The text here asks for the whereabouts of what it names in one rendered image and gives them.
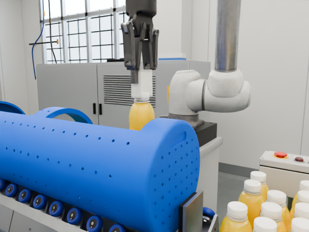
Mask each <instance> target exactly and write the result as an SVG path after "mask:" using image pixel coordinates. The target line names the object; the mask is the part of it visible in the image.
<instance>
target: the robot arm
mask: <svg viewBox="0 0 309 232"><path fill-rule="evenodd" d="M125 3H126V15H127V16H129V19H128V22H126V23H121V24H120V27H121V31H122V35H123V52H124V66H125V67H126V69H127V70H131V98H133V99H142V98H143V92H148V93H149V97H153V84H152V70H156V68H157V61H158V37H159V33H160V31H159V30H158V29H154V25H153V20H152V18H153V17H154V16H155V15H156V14H157V0H125ZM240 12H241V0H216V32H215V68H214V69H213V70H212V71H211V72H210V74H209V77H208V80H204V79H201V75H200V74H199V73H198V72H197V71H195V70H181V71H177V72H176V73H175V75H174V76H173V78H172V81H171V83H170V88H169V97H168V106H169V114H168V115H163V116H160V118H168V119H177V120H184V121H186V122H188V123H189V124H190V125H191V126H192V127H193V129H196V127H198V126H199V125H201V124H203V123H205V121H204V120H201V119H199V111H209V112H218V113H232V112H238V111H241V110H244V109H246V108H247V107H249V106H250V102H251V98H252V87H251V85H250V83H249V82H247V81H244V80H243V74H242V72H241V71H240V70H239V69H238V68H237V58H238V43H239V28H240ZM141 53H142V58H143V70H140V63H141Z"/></svg>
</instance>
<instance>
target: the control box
mask: <svg viewBox="0 0 309 232"><path fill-rule="evenodd" d="M274 152H275V151H265V152H264V153H263V155H262V156H261V157H260V159H259V171H260V172H263V173H265V174H266V184H267V186H268V188H269V190H278V191H281V192H283V193H285V194H286V197H290V198H294V196H295V195H296V193H297V192H298V191H299V189H300V182H301V181H302V180H309V157H308V156H301V155H295V154H288V153H287V156H284V157H277V155H275V154H274ZM296 157H302V158H303V162H299V161H295V158H296Z"/></svg>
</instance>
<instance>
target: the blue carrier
mask: <svg viewBox="0 0 309 232"><path fill-rule="evenodd" d="M60 114H67V115H69V116H70V117H72V118H73V119H74V120H75V122H73V121H66V120H59V119H53V118H54V117H56V116H58V115H60ZM199 172H200V148H199V142H198V138H197V135H196V132H195V130H194V129H193V127H192V126H191V125H190V124H189V123H188V122H186V121H184V120H177V119H168V118H156V119H153V120H151V121H149V122H148V123H147V124H146V125H145V126H144V127H143V128H142V129H141V130H140V131H137V130H130V129H124V128H115V127H108V126H102V125H95V124H93V123H92V121H91V120H90V118H89V117H88V116H87V115H86V114H84V113H83V112H81V111H79V110H76V109H72V108H63V107H49V108H45V109H42V110H40V111H38V112H36V113H35V114H33V115H32V116H30V115H26V114H25V113H24V112H23V111H22V110H21V109H20V108H19V107H18V106H16V105H14V104H12V103H9V102H5V101H0V178H1V179H4V180H7V181H9V182H12V183H14V184H17V185H20V186H23V187H25V188H28V189H30V190H33V191H35V192H38V193H41V194H43V195H46V196H49V197H52V198H54V199H56V200H59V201H62V202H64V203H67V204H70V205H72V206H75V207H78V208H80V209H83V210H85V211H88V212H90V213H93V214H96V215H99V216H101V217H103V218H106V219H109V220H112V221H114V222H117V223H120V224H122V225H125V226H127V227H130V228H132V229H135V230H138V231H140V232H176V231H177V230H178V207H179V205H180V204H181V203H182V202H183V201H184V200H186V199H187V198H188V197H189V196H190V195H191V194H192V193H193V192H196V189H197V185H198V179H199Z"/></svg>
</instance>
